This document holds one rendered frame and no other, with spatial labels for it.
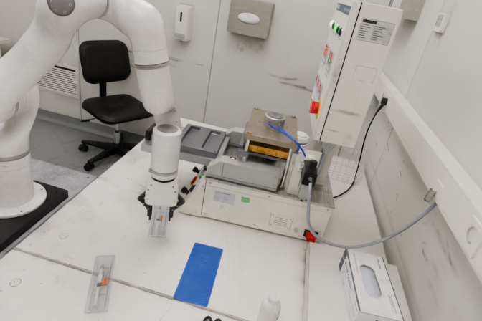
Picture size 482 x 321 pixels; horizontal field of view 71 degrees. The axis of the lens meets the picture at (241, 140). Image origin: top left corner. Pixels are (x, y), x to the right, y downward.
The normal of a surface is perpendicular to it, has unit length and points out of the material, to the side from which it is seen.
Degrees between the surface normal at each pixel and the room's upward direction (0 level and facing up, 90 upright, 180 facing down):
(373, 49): 90
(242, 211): 90
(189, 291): 0
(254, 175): 90
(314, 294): 0
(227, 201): 90
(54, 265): 0
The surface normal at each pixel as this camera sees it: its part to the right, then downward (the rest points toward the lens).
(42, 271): 0.18, -0.89
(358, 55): -0.14, 0.40
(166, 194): 0.11, 0.44
